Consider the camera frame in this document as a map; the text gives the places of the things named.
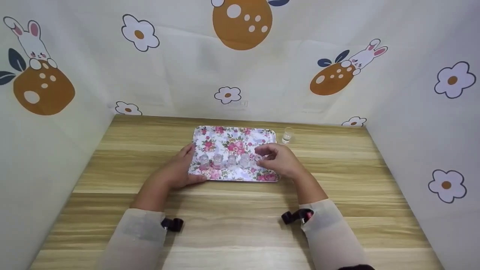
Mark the person's right hand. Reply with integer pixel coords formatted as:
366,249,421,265
255,143,306,179

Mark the person's left forearm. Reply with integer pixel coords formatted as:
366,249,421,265
96,174,177,270

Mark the black wrist band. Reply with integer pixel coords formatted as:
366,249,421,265
161,217,185,232
281,208,314,226

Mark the person's right forearm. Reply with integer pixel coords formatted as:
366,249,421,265
291,167,376,270

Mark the person's left hand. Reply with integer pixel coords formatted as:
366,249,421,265
155,144,208,190

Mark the floral print tray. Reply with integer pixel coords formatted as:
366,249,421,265
188,126,280,183

